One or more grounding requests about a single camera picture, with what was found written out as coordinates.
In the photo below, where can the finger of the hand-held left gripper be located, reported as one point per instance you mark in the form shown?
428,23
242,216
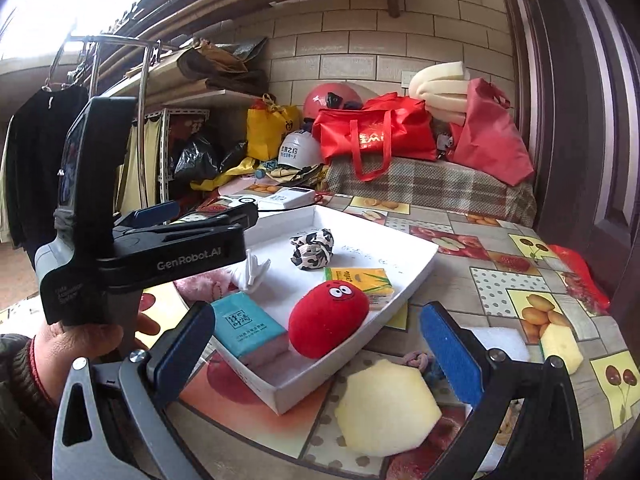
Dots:
155,213
240,221

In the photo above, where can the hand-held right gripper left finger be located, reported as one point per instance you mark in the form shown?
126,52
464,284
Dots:
185,345

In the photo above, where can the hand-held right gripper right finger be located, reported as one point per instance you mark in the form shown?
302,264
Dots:
445,355

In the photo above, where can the pink plush toy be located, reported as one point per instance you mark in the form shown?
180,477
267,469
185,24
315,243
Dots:
200,285

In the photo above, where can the teal tissue pack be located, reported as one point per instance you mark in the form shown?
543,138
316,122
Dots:
245,322

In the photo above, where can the black white cloth ball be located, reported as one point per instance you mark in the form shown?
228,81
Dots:
312,252

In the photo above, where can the yellow hexagonal sponge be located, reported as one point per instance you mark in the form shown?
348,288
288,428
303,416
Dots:
385,410

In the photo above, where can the green yellow tissue pack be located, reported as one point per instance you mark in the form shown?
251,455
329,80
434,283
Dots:
370,280

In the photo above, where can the white cardboard tray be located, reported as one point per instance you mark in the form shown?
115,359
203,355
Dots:
370,260

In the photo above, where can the red plush toy with eyes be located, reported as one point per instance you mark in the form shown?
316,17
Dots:
320,325

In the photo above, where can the person's left forearm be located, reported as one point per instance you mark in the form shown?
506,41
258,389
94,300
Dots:
20,395

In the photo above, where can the person's left hand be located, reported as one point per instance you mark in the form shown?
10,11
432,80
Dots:
80,342

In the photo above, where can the yellow crumpled cloth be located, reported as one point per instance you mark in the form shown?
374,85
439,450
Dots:
230,175

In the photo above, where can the white device box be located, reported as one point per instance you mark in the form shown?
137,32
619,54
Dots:
287,197

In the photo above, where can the cream hanging cloth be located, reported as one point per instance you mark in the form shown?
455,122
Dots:
140,160

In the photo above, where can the white foam block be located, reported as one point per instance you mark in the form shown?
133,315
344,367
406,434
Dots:
505,340

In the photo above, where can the black plastic bag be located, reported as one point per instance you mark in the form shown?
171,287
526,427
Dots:
195,160

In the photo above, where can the fruit-printed tablecloth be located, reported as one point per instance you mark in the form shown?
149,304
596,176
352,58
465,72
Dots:
500,285

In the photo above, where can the white helmet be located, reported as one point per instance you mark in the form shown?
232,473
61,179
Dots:
297,152

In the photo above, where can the yellow shopping bag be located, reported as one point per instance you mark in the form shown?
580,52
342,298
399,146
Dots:
265,130

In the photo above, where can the metal clothes rack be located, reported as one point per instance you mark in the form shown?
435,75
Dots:
145,110

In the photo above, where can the white metal shelf unit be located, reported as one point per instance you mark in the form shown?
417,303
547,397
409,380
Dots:
190,102

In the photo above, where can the small yellow sponge piece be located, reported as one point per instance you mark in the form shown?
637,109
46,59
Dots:
562,350

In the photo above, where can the black hanging garment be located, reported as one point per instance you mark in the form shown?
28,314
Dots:
35,160

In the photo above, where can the pink red helmet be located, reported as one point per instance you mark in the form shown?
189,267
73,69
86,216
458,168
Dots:
325,97

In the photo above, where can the brown bags on shelf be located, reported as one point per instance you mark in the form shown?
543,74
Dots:
225,70

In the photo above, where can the red plastic bag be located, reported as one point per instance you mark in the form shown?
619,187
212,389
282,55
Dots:
580,275

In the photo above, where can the red tote bag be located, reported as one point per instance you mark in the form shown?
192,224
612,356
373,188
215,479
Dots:
380,130

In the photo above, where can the plaid covered bench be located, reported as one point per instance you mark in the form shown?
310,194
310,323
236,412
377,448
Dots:
425,185

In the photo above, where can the salmon red cloth bag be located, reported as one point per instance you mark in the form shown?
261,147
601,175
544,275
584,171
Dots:
490,135

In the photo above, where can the cream foam roll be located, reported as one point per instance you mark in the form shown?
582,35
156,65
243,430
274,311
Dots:
440,85

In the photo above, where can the brown panelled door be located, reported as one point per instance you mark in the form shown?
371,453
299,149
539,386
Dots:
590,110

